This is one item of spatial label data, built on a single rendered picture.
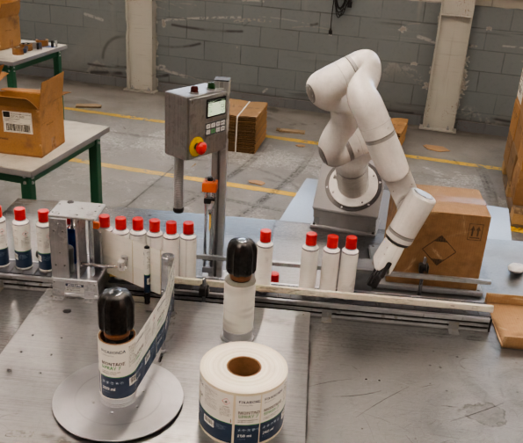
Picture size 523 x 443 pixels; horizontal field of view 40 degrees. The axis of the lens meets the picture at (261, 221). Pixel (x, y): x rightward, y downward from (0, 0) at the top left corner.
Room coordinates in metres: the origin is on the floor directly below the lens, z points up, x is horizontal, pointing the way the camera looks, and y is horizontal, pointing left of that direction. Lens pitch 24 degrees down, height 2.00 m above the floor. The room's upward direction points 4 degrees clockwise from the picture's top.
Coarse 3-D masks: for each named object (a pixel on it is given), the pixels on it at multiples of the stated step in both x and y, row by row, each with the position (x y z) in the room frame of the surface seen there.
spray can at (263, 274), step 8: (264, 232) 1.95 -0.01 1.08; (264, 240) 1.95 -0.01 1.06; (264, 248) 1.94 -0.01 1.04; (272, 248) 1.96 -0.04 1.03; (264, 256) 1.94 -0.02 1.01; (264, 264) 1.94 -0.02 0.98; (256, 272) 1.95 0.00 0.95; (264, 272) 1.94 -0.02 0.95; (256, 280) 1.95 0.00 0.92; (264, 280) 1.94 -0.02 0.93
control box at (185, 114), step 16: (176, 96) 2.00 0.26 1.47; (192, 96) 1.99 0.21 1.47; (208, 96) 2.03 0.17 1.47; (176, 112) 2.00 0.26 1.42; (192, 112) 1.98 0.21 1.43; (176, 128) 2.00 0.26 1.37; (192, 128) 1.98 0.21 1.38; (176, 144) 2.00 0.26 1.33; (192, 144) 1.98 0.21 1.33; (208, 144) 2.04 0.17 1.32; (224, 144) 2.09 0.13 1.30
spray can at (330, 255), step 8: (328, 240) 1.94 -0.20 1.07; (336, 240) 1.94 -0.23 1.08; (328, 248) 1.94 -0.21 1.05; (336, 248) 1.94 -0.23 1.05; (328, 256) 1.93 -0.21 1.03; (336, 256) 1.93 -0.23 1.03; (328, 264) 1.93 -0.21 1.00; (336, 264) 1.93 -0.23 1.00; (328, 272) 1.93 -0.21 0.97; (336, 272) 1.94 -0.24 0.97; (320, 280) 1.95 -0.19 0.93; (328, 280) 1.93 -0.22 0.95; (336, 280) 1.94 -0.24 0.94; (320, 288) 1.94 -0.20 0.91; (328, 288) 1.93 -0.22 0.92
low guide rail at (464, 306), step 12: (264, 288) 1.92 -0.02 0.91; (276, 288) 1.92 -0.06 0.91; (288, 288) 1.92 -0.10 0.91; (300, 288) 1.92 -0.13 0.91; (360, 300) 1.91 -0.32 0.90; (372, 300) 1.91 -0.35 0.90; (384, 300) 1.90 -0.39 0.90; (396, 300) 1.90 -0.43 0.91; (408, 300) 1.90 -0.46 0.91; (420, 300) 1.90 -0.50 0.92; (432, 300) 1.90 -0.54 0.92; (492, 312) 1.89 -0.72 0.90
